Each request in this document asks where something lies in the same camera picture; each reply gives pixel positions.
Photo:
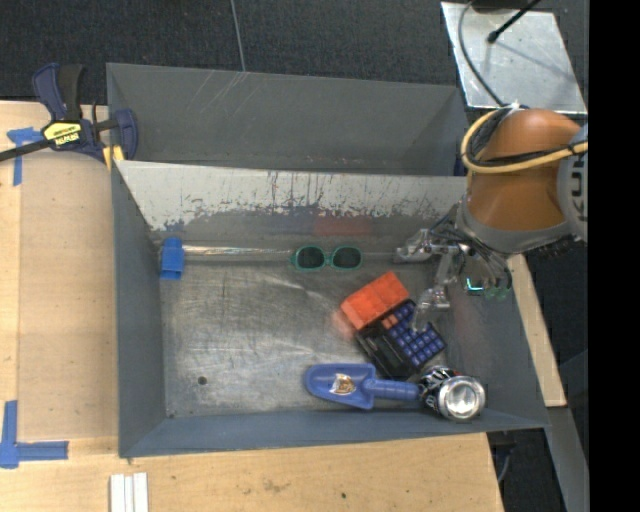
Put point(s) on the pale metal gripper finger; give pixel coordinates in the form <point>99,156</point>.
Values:
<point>416,246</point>
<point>431,301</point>

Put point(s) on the black calculator with blue keys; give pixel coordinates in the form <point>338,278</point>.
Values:
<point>400,347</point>

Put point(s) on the orange block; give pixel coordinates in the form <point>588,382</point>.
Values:
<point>372,300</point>

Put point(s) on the silver and black drink can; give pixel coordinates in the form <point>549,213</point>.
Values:
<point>460,397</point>

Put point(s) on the green sunglasses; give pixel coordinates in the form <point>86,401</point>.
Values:
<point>309,258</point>

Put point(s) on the blue toy shovel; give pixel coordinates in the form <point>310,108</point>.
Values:
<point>340,385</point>

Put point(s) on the grey metal bin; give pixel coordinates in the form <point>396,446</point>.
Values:
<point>240,330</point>

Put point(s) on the clear tube with blue cap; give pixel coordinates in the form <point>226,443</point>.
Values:
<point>171,260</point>

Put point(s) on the pale wood board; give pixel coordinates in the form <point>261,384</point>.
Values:
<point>65,300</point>

